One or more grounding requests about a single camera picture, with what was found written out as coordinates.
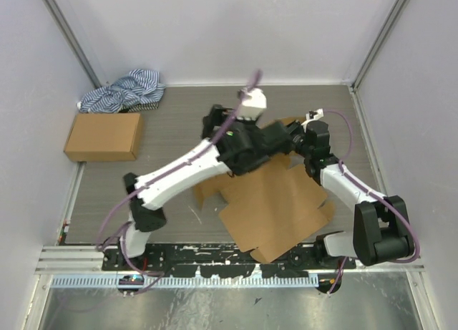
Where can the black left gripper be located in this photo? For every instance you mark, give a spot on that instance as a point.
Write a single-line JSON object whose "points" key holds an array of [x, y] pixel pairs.
{"points": [[217, 116]]}

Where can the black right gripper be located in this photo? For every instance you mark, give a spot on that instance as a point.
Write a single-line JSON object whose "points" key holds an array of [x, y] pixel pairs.
{"points": [[295, 126]]}

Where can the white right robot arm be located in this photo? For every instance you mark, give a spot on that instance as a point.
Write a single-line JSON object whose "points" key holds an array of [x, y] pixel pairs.
{"points": [[381, 229]]}

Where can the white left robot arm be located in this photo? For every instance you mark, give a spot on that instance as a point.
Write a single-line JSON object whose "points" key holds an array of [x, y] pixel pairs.
{"points": [[150, 192]]}

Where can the closed brown cardboard box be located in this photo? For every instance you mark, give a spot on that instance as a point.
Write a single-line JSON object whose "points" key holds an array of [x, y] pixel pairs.
{"points": [[104, 137]]}

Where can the blue striped cloth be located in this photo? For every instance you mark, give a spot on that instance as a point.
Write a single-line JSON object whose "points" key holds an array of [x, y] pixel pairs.
{"points": [[138, 90]]}

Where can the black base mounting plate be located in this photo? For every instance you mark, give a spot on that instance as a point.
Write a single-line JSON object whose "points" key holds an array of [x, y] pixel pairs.
{"points": [[225, 260]]}

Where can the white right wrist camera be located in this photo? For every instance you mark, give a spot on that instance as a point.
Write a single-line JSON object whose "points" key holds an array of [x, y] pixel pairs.
{"points": [[312, 115]]}

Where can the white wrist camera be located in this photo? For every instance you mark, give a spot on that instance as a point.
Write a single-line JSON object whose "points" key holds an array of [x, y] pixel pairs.
{"points": [[312, 115], [252, 104]]}

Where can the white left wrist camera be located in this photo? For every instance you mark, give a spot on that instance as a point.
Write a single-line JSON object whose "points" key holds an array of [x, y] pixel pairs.
{"points": [[252, 104]]}

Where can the white slotted cable duct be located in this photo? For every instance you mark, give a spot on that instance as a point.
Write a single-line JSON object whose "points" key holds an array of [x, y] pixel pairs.
{"points": [[136, 281]]}

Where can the aluminium front rail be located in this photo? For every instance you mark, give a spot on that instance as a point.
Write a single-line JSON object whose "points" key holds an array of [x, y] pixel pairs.
{"points": [[83, 259]]}

